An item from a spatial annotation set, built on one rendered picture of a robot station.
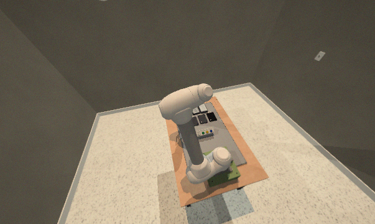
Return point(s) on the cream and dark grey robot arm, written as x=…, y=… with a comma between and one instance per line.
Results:
x=178, y=106

